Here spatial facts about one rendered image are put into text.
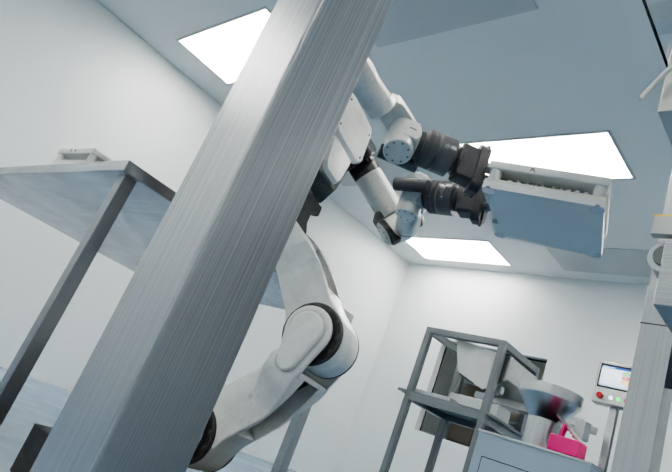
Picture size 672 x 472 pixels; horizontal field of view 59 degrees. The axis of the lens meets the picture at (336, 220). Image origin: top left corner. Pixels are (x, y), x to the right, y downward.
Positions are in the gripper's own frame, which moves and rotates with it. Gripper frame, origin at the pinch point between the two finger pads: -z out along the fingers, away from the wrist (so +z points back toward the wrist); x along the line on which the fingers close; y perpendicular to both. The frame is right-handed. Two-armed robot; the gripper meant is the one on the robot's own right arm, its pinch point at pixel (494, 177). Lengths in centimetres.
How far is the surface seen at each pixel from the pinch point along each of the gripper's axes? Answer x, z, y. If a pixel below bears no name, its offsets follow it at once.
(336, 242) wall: -153, -13, -549
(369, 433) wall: 30, -136, -612
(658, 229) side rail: 20.7, -13.5, 41.1
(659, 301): 32, -15, 43
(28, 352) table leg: 71, 86, -45
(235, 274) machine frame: 60, 39, 80
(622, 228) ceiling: -188, -220, -319
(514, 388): -21, -155, -305
